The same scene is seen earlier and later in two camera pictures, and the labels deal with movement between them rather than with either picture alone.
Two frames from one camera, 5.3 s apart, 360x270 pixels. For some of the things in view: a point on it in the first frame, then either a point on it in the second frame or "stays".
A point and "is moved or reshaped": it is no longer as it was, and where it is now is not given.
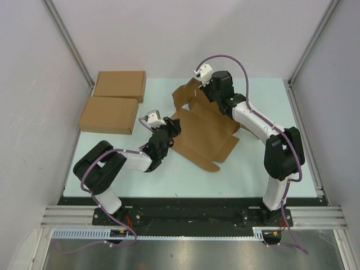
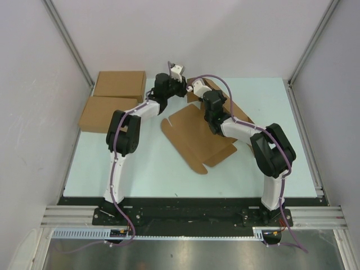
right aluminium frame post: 329,12 stays
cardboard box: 125,84 stays
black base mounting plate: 193,211 stays
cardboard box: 115,115 stays
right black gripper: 205,88 → 220,95
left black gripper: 172,125 → 182,86
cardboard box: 202,134 is moved or reshaped
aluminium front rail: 308,217 stays
